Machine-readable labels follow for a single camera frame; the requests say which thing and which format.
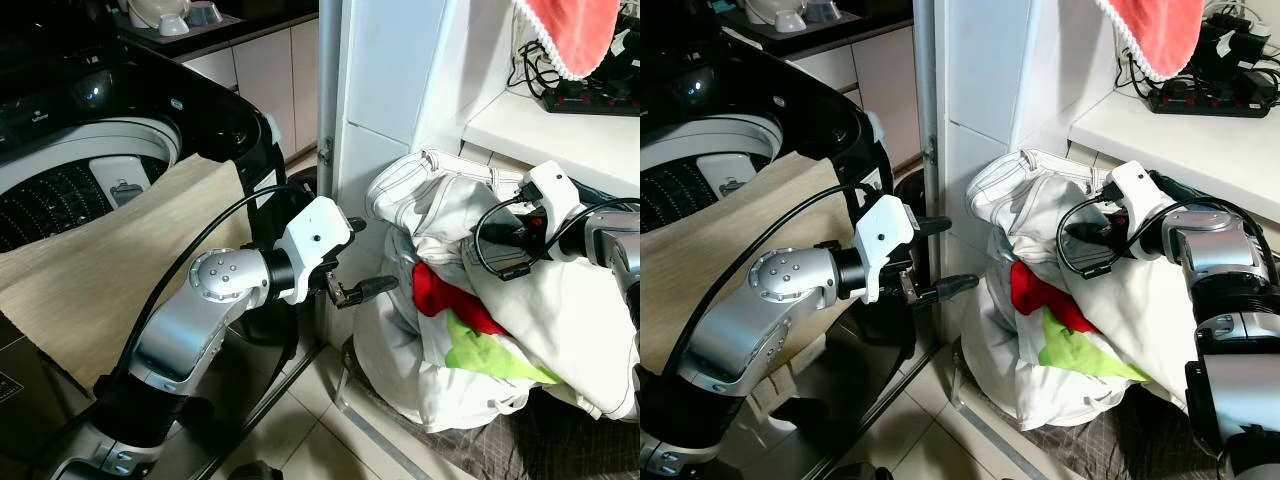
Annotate white garment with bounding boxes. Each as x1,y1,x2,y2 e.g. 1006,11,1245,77
350,149,641,435
958,148,1206,433

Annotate black top-load washing machine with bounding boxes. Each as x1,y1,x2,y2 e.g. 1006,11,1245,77
0,38,293,480
640,38,893,471

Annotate red garment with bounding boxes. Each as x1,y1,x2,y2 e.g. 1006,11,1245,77
1009,261,1085,337
411,261,512,338

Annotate light green garment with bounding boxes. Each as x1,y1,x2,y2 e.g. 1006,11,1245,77
444,309,563,387
1038,307,1153,384

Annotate white kitchen cabinet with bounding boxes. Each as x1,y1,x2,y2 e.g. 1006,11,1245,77
115,15,321,166
740,15,923,173

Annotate black power strip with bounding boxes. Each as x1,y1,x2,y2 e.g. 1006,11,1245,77
538,78,641,118
1146,84,1275,120

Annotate beige woven cloth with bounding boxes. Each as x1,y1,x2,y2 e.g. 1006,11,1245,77
640,153,866,373
0,154,263,393

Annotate pink towel with white trim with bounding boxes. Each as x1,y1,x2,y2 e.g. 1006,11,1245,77
513,0,623,81
1094,0,1208,84

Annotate black power adapter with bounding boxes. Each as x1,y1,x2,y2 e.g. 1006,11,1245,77
1192,8,1280,93
598,15,641,86

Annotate white bowl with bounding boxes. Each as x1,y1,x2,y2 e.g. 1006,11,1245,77
745,0,843,33
118,0,223,38

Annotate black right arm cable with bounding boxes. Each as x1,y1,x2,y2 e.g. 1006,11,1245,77
472,194,547,277
1056,194,1119,279

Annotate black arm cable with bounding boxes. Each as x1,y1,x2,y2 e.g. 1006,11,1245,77
472,194,547,277
95,183,313,393
1056,194,1119,279
655,183,886,386

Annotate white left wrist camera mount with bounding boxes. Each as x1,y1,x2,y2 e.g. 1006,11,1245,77
855,194,917,305
274,196,354,307

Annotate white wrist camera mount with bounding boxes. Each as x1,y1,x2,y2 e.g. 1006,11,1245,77
520,160,587,264
855,194,917,305
274,196,354,307
1104,159,1168,263

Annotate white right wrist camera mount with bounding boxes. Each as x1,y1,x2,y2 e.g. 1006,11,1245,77
520,160,587,264
1104,159,1168,263

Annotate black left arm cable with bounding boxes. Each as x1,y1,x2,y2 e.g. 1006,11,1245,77
95,183,313,393
655,183,886,386

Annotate grey metal door rail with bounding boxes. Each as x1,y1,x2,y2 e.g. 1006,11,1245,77
913,0,947,206
317,0,347,206

